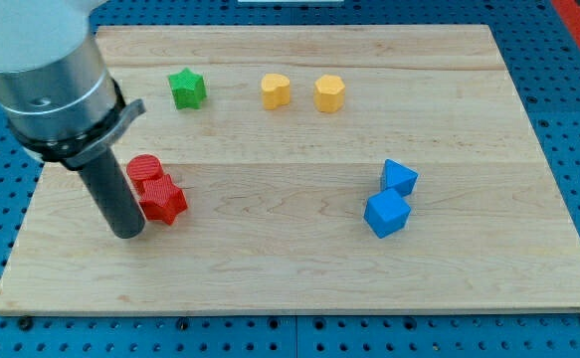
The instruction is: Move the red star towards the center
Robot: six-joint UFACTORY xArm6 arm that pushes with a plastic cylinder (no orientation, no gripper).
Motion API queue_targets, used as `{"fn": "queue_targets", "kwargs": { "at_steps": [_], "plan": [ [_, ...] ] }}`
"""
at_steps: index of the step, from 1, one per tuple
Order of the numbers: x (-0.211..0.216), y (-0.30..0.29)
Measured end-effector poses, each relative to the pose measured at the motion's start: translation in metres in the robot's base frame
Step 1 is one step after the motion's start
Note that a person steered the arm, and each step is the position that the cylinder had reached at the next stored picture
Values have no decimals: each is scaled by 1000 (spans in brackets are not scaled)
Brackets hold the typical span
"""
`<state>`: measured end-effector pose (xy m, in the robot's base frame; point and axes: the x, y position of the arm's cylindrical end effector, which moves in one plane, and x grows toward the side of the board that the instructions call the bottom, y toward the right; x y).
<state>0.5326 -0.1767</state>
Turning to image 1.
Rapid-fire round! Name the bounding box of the blue cube block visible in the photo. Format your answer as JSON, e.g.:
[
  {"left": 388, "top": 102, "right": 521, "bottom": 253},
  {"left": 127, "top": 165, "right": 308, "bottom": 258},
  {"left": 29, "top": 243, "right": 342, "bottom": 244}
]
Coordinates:
[{"left": 363, "top": 189, "right": 411, "bottom": 239}]

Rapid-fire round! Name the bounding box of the red cylinder block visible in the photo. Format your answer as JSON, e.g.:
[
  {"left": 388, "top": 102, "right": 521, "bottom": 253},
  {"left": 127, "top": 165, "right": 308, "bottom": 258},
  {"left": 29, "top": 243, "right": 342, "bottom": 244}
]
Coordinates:
[{"left": 126, "top": 154, "right": 164, "bottom": 194}]

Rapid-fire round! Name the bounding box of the yellow hexagon block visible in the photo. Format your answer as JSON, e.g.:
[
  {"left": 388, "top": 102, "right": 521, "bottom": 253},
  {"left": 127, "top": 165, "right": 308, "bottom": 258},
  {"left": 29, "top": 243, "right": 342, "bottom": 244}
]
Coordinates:
[{"left": 313, "top": 75, "right": 345, "bottom": 113}]

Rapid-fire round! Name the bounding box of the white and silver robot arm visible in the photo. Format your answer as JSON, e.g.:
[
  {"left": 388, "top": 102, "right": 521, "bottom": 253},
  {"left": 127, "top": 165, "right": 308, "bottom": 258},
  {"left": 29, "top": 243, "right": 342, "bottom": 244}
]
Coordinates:
[{"left": 0, "top": 0, "right": 145, "bottom": 239}]

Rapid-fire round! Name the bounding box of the green star block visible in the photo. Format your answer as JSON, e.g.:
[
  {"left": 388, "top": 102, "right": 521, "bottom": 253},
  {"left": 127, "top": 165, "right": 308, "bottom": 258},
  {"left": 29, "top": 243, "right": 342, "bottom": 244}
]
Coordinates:
[{"left": 167, "top": 68, "right": 207, "bottom": 109}]

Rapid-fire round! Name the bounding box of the light wooden board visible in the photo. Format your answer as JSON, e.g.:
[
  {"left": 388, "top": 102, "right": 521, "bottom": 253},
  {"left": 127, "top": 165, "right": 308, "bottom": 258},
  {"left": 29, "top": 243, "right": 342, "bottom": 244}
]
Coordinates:
[{"left": 0, "top": 25, "right": 580, "bottom": 317}]

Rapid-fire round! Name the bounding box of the blue triangle block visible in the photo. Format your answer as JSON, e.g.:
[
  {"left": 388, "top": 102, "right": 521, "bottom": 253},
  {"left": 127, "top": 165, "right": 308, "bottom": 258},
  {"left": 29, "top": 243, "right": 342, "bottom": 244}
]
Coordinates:
[{"left": 380, "top": 159, "right": 419, "bottom": 196}]

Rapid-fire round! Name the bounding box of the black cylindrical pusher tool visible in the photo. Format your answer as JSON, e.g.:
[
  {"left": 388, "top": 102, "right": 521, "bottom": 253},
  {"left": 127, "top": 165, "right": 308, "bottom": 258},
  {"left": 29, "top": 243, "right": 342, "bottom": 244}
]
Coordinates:
[{"left": 78, "top": 149, "right": 145, "bottom": 239}]

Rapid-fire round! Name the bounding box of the red star block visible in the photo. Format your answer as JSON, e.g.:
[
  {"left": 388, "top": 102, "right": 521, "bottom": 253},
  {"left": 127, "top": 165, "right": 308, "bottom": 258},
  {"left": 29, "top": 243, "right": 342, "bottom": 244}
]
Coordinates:
[{"left": 139, "top": 174, "right": 188, "bottom": 225}]

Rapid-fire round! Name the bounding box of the yellow heart block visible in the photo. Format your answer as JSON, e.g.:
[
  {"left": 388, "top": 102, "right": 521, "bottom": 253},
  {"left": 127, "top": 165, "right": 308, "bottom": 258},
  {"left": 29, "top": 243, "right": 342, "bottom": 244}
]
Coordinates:
[{"left": 261, "top": 74, "right": 291, "bottom": 110}]

